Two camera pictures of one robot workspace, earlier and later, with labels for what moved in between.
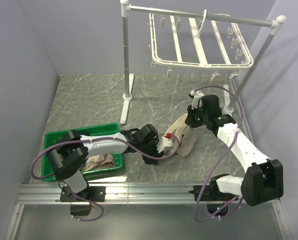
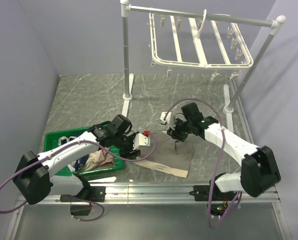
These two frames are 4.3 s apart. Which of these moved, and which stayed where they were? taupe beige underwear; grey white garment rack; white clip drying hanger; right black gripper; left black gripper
Moved: left black gripper; right black gripper; taupe beige underwear
Stayed: grey white garment rack; white clip drying hanger
